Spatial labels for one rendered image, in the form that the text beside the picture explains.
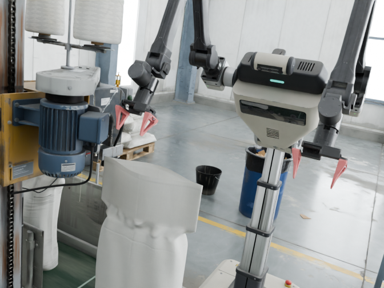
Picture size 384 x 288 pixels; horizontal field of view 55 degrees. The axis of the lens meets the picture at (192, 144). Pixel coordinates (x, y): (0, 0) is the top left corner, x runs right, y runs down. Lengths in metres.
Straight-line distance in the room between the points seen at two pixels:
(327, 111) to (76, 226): 1.74
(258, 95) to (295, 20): 7.93
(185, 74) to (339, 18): 3.99
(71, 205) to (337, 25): 7.91
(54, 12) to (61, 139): 0.50
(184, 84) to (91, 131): 9.08
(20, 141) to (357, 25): 1.11
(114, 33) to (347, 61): 0.74
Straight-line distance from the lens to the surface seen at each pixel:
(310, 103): 1.59
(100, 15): 1.31
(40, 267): 1.82
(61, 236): 2.35
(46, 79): 1.22
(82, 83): 1.21
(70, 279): 2.03
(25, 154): 1.42
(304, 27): 9.46
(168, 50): 1.31
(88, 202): 2.24
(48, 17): 1.51
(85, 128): 1.24
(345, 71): 1.11
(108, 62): 7.51
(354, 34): 1.15
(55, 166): 1.28
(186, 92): 10.24
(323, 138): 1.04
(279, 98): 1.62
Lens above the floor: 1.57
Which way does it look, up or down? 15 degrees down
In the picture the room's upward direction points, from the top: 8 degrees clockwise
